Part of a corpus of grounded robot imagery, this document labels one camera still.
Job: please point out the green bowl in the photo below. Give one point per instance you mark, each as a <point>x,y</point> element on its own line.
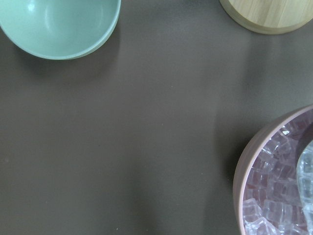
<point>59,29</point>

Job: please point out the pink bowl with ice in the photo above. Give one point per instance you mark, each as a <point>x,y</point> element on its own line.
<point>265,189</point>

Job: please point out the wooden mug tree stand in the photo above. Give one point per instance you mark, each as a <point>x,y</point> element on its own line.
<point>269,16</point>

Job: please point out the metal ice scoop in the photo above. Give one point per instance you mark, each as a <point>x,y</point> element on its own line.
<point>305,181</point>

